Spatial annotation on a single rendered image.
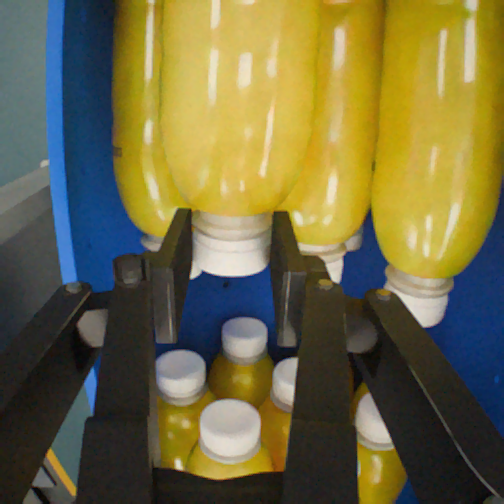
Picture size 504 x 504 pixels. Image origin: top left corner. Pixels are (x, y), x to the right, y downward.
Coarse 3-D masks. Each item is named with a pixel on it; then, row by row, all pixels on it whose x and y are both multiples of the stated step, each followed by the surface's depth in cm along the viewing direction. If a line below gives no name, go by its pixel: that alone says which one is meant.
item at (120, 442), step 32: (128, 256) 13; (128, 288) 12; (128, 320) 11; (128, 352) 9; (96, 384) 8; (128, 384) 8; (96, 416) 7; (128, 416) 7; (96, 448) 6; (128, 448) 6; (96, 480) 5; (128, 480) 6
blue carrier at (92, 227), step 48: (48, 0) 14; (96, 0) 19; (48, 48) 15; (96, 48) 20; (48, 96) 16; (96, 96) 21; (48, 144) 17; (96, 144) 22; (96, 192) 23; (96, 240) 24; (96, 288) 24; (192, 288) 35; (240, 288) 38; (480, 288) 28; (192, 336) 37; (432, 336) 33; (480, 336) 27; (480, 384) 27
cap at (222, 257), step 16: (208, 240) 19; (224, 240) 19; (240, 240) 19; (256, 240) 19; (208, 256) 19; (224, 256) 19; (240, 256) 19; (256, 256) 19; (224, 272) 19; (240, 272) 19; (256, 272) 20
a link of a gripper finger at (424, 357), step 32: (384, 320) 11; (416, 320) 11; (384, 352) 11; (416, 352) 10; (384, 384) 11; (416, 384) 9; (448, 384) 9; (384, 416) 11; (416, 416) 9; (448, 416) 8; (480, 416) 7; (416, 448) 8; (448, 448) 7; (480, 448) 7; (416, 480) 8; (448, 480) 7; (480, 480) 6
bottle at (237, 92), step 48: (192, 0) 13; (240, 0) 13; (288, 0) 14; (192, 48) 14; (240, 48) 14; (288, 48) 14; (192, 96) 15; (240, 96) 15; (288, 96) 15; (192, 144) 16; (240, 144) 15; (288, 144) 16; (192, 192) 17; (240, 192) 17; (288, 192) 18
